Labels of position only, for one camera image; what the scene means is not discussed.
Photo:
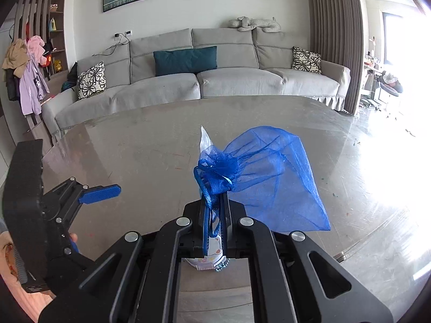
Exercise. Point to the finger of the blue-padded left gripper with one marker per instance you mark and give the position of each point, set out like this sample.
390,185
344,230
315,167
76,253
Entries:
99,193

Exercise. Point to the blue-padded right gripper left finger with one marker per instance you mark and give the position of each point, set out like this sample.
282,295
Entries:
135,280

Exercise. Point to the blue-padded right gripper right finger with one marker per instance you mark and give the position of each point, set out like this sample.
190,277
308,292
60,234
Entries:
292,278

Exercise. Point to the blue organza drawstring pouch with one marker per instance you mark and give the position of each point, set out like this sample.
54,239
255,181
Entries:
267,170

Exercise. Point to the floral cushion left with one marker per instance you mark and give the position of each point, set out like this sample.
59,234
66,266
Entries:
91,82

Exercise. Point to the floral cushion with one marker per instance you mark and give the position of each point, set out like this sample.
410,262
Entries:
91,82
306,61

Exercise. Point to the clothes on rack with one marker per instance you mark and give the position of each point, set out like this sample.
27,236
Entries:
22,66

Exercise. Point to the teal cushion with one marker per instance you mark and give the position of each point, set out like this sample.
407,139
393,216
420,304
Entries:
191,61

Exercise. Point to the grey sectional sofa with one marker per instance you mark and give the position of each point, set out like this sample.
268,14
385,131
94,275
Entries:
253,63

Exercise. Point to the wooden shelf unit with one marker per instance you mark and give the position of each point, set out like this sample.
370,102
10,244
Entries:
44,18

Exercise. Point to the office chair with clothes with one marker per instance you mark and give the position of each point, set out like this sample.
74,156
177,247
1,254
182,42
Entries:
379,89

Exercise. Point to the floral cushion right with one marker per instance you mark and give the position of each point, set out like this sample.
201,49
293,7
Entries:
306,61

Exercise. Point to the white plush toy on sofa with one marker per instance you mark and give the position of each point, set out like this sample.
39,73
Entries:
244,24

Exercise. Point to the brown curtain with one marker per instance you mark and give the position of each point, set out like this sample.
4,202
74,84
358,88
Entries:
337,34

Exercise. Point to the wall socket with cable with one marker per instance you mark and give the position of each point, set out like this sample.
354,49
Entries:
121,39

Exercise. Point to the window frame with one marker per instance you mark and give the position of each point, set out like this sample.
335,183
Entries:
392,37

